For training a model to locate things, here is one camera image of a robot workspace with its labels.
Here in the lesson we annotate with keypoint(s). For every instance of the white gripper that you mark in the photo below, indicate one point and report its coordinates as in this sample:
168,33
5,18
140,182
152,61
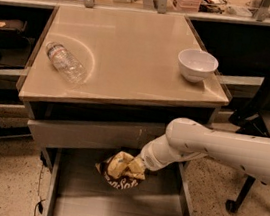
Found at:
150,158

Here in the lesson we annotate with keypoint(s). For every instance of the brown chip bag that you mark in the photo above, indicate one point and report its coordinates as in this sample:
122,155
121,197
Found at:
123,182

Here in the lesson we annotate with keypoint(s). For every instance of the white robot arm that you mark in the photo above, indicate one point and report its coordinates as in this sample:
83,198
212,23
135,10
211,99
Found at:
185,140

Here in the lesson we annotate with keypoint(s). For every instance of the upper drawer front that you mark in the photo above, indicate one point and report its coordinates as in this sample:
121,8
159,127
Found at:
85,134

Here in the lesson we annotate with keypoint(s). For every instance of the open middle drawer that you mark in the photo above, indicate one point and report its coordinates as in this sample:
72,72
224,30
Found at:
77,189

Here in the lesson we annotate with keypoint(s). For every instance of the grey drawer cabinet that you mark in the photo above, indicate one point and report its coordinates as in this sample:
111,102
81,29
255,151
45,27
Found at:
132,71

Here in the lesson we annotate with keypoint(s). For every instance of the clear plastic water bottle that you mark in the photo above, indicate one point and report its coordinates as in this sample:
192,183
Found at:
69,67

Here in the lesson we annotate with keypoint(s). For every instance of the white bowl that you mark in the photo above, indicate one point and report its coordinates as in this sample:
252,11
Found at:
196,65

